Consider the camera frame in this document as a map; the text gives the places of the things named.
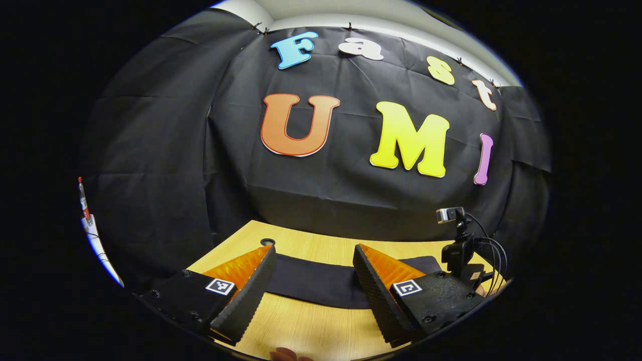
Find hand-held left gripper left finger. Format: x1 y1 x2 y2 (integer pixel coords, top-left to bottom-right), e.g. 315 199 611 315
133 243 278 346

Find red capped marker pen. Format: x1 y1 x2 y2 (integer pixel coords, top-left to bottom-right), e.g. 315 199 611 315
78 175 94 225

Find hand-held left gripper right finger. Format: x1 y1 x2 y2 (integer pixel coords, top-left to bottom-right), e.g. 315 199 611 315
353 243 486 347

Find dark grey jeans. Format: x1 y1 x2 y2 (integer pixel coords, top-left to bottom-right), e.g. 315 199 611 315
265 253 443 309

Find black backdrop cloth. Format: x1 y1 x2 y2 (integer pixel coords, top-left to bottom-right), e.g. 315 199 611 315
83 8 552 291

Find black cable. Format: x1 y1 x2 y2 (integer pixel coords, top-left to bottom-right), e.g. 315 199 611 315
464 212 508 296

